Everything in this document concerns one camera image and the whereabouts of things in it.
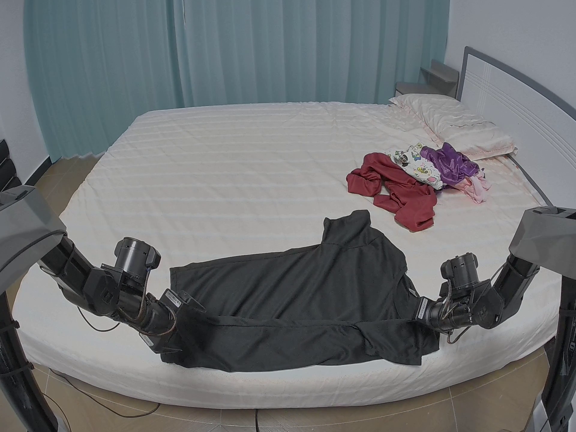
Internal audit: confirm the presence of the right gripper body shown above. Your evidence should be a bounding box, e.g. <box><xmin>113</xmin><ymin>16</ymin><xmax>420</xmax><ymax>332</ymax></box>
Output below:
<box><xmin>415</xmin><ymin>297</ymin><xmax>456</xmax><ymax>333</ymax></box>

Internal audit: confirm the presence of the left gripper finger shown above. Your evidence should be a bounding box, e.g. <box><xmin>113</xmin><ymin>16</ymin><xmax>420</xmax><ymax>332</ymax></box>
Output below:
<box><xmin>180</xmin><ymin>291</ymin><xmax>208</xmax><ymax>313</ymax></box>

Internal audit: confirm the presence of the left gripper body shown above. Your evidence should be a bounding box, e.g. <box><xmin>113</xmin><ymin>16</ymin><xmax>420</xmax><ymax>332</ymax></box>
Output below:
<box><xmin>130</xmin><ymin>288</ymin><xmax>183</xmax><ymax>355</ymax></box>

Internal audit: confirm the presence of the black T-shirt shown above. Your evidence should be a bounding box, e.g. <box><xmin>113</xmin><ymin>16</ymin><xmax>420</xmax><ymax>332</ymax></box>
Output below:
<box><xmin>160</xmin><ymin>210</ymin><xmax>441</xmax><ymax>373</ymax></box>

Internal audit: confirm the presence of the dark red garment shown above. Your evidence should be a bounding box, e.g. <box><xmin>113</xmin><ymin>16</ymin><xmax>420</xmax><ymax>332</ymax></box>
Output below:
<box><xmin>346</xmin><ymin>152</ymin><xmax>438</xmax><ymax>232</ymax></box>

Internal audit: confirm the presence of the pink garment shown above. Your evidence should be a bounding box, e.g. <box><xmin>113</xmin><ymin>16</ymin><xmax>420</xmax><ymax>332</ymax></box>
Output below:
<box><xmin>457</xmin><ymin>174</ymin><xmax>491</xmax><ymax>204</ymax></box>

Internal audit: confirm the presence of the bed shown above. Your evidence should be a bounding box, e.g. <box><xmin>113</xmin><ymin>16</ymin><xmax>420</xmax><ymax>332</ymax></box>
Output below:
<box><xmin>9</xmin><ymin>45</ymin><xmax>576</xmax><ymax>408</ymax></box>

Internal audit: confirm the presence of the white printed garment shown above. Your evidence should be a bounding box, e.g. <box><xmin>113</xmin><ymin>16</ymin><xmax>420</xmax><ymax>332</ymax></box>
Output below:
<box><xmin>389</xmin><ymin>143</ymin><xmax>444</xmax><ymax>190</ymax></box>

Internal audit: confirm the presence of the purple garment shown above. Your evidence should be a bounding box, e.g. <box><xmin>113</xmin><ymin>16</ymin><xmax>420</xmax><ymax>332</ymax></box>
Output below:
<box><xmin>419</xmin><ymin>142</ymin><xmax>480</xmax><ymax>189</ymax></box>

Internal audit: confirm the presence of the cream pillow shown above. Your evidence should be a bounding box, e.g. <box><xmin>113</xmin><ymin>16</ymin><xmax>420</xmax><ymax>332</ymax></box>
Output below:
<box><xmin>388</xmin><ymin>94</ymin><xmax>518</xmax><ymax>160</ymax></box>

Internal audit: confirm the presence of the black ribbed furniture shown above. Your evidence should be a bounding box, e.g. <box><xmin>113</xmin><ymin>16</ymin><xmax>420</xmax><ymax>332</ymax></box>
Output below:
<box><xmin>0</xmin><ymin>139</ymin><xmax>22</xmax><ymax>192</ymax></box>

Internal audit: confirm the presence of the grey bedside table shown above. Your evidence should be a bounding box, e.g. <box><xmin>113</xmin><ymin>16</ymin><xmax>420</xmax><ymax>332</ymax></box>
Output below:
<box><xmin>395</xmin><ymin>59</ymin><xmax>460</xmax><ymax>99</ymax></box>

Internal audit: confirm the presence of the blue-green curtain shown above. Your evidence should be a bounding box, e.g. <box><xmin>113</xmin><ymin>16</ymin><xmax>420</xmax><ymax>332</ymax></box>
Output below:
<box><xmin>22</xmin><ymin>0</ymin><xmax>451</xmax><ymax>161</ymax></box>

